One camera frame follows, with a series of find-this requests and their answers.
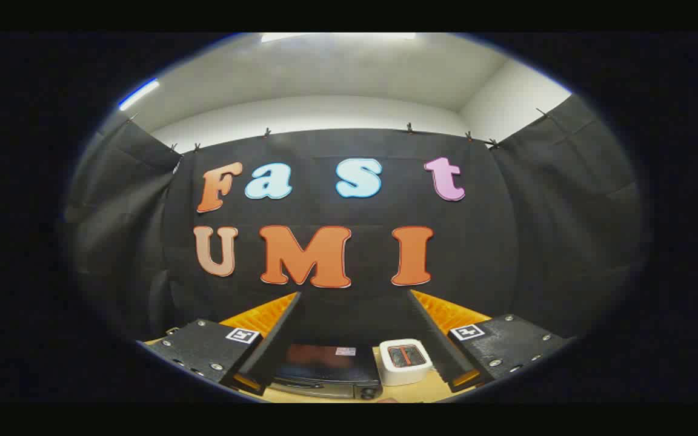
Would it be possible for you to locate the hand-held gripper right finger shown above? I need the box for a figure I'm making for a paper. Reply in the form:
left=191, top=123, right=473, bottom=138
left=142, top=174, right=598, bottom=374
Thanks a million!
left=408, top=289, right=577, bottom=393

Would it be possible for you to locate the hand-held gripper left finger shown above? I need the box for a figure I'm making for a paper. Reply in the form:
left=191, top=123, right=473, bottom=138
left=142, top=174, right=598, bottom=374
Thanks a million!
left=137, top=292, right=302, bottom=397

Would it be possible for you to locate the black toaster oven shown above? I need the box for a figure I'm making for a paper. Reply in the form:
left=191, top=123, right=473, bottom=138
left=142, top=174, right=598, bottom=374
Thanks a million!
left=267, top=343, right=384, bottom=401

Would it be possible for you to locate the white pop-up toaster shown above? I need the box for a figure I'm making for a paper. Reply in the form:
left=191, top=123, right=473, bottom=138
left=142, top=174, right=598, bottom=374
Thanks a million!
left=379, top=339, right=434, bottom=387

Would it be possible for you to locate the row of black cloth clips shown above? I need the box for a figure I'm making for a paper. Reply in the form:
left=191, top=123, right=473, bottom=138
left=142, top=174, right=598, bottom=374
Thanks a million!
left=128, top=108, right=550, bottom=153

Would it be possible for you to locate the ceiling light panel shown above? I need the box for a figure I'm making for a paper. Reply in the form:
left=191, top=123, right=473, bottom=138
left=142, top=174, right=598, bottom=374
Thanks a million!
left=261, top=33, right=417, bottom=44

